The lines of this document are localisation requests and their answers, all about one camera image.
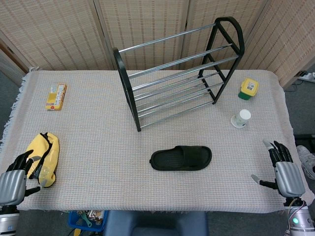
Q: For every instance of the beige woven folding screen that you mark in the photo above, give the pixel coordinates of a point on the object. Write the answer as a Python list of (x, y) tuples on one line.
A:
[(61, 32)]

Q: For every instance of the white sneaker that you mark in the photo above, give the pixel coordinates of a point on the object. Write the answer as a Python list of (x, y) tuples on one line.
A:
[(306, 159)]

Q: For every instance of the yellow cardboard box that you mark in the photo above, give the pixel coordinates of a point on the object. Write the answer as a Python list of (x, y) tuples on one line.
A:
[(56, 97)]

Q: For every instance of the beige woven tablecloth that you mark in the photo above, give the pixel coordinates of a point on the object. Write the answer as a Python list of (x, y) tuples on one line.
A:
[(110, 152)]

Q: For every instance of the green jar with yellow lid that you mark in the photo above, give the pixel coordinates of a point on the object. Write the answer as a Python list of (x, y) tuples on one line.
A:
[(249, 86)]

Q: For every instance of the black slide sandal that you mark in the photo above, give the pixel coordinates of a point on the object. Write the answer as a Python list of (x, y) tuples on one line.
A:
[(192, 157)]

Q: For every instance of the white power strip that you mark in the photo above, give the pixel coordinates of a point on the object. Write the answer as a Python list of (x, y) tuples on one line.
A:
[(306, 76)]

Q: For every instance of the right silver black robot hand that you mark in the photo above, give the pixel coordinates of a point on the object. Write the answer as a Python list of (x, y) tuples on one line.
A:
[(290, 177)]

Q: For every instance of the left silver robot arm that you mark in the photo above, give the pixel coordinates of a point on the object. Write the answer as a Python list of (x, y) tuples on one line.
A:
[(8, 220)]

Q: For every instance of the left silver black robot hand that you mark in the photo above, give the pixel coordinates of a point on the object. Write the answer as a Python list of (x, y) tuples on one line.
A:
[(12, 186)]

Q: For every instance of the black metal shoe rack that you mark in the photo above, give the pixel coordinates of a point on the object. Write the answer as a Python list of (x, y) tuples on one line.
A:
[(123, 73)]

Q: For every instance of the blue plastic basket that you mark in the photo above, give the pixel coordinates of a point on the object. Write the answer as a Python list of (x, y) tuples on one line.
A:
[(73, 220)]

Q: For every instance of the white paper cup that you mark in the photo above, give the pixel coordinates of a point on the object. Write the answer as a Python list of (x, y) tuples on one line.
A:
[(242, 119)]

